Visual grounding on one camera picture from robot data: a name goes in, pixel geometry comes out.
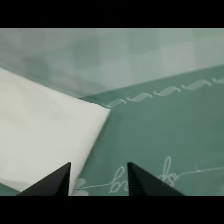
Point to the white garment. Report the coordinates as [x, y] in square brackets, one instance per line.
[40, 133]

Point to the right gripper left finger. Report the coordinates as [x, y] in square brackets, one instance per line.
[53, 183]

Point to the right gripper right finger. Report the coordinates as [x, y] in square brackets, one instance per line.
[146, 183]

